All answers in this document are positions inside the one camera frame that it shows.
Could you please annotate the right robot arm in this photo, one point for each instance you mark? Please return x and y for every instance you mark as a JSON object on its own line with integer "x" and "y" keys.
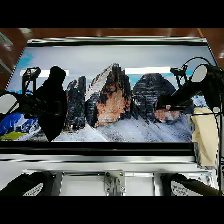
{"x": 207, "y": 84}

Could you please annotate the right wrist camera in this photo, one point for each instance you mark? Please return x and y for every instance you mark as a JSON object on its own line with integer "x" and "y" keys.
{"x": 178, "y": 71}

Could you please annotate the black garment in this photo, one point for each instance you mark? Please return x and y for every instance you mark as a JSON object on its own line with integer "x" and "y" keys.
{"x": 52, "y": 110}

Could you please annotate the beige garment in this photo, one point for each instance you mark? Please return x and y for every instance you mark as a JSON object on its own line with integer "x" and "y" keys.
{"x": 205, "y": 136}

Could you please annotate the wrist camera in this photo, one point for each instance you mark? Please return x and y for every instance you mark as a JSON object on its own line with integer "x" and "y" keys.
{"x": 31, "y": 73}
{"x": 178, "y": 71}

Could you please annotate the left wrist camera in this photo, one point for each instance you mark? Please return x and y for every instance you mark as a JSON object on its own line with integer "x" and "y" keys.
{"x": 31, "y": 73}

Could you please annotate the silver frame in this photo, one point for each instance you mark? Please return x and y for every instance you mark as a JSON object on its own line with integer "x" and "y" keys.
{"x": 100, "y": 165}

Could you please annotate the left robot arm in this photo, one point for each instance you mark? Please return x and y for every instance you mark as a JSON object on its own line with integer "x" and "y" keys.
{"x": 27, "y": 105}

